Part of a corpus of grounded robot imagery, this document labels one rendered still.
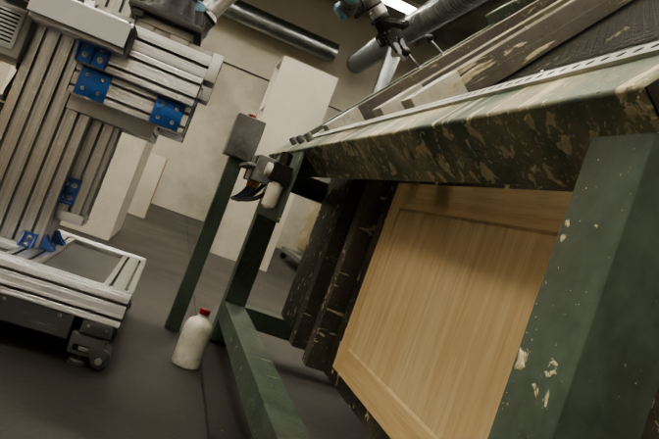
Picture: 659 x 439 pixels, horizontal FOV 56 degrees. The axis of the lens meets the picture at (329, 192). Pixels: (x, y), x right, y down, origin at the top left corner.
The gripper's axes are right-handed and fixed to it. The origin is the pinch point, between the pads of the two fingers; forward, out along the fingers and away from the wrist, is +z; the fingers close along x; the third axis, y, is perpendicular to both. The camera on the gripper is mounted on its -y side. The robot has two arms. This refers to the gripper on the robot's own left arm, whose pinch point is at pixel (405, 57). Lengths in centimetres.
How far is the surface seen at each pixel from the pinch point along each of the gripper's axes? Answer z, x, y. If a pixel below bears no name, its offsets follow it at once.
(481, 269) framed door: 38, 111, -108
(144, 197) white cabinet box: 2, -21, 494
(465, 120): 7, 122, -133
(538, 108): 7, 128, -150
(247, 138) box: -3, 67, 33
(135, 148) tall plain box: -34, 44, 233
